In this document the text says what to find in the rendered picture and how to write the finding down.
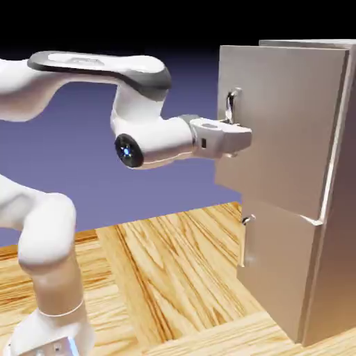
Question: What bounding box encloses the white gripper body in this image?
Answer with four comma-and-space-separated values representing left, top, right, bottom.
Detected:
218, 119, 253, 159

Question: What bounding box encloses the long curved silver handle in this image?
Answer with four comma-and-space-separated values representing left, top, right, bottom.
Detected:
224, 88, 242, 125

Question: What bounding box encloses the large beige cabinet door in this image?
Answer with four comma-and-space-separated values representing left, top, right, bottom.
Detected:
214, 44, 350, 223

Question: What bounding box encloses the beige metal cabinet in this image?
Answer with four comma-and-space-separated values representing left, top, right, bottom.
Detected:
214, 39, 356, 348

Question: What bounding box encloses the small beige cabinet door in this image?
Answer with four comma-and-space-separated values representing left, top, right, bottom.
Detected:
236, 198, 323, 343

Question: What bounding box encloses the short curved silver handle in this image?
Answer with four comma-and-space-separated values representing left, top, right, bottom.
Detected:
239, 213, 257, 268

